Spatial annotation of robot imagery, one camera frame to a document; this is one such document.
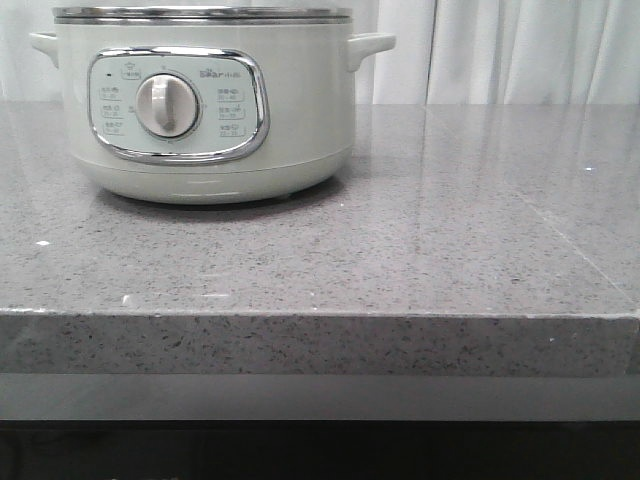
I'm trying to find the pale green electric pot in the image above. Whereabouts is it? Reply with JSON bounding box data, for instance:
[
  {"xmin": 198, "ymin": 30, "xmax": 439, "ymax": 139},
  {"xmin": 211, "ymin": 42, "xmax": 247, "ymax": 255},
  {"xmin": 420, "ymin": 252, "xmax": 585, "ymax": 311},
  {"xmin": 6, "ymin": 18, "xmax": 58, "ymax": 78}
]
[{"xmin": 30, "ymin": 10, "xmax": 396, "ymax": 204}]

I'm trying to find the white curtain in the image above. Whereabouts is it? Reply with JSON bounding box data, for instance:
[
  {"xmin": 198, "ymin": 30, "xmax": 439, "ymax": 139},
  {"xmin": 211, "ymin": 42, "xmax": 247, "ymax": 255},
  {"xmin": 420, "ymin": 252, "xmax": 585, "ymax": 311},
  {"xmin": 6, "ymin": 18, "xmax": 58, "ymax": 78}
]
[{"xmin": 0, "ymin": 0, "xmax": 640, "ymax": 106}]

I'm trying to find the glass pot lid steel rim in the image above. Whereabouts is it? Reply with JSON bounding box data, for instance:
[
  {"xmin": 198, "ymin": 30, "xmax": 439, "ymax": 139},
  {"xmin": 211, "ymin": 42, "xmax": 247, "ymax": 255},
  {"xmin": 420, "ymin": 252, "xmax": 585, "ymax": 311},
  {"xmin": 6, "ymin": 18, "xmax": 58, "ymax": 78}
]
[{"xmin": 52, "ymin": 5, "xmax": 352, "ymax": 25}]

